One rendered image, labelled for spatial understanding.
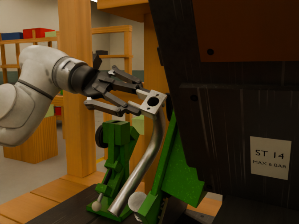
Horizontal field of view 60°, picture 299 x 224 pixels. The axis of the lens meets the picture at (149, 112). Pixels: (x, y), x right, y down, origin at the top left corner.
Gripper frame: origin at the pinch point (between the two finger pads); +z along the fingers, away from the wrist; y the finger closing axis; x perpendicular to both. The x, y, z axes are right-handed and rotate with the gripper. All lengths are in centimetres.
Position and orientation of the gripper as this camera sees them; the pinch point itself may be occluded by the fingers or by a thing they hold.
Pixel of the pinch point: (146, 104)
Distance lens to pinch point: 58.9
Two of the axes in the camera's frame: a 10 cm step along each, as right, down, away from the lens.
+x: 1.9, 5.4, 8.2
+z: 8.4, 3.4, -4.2
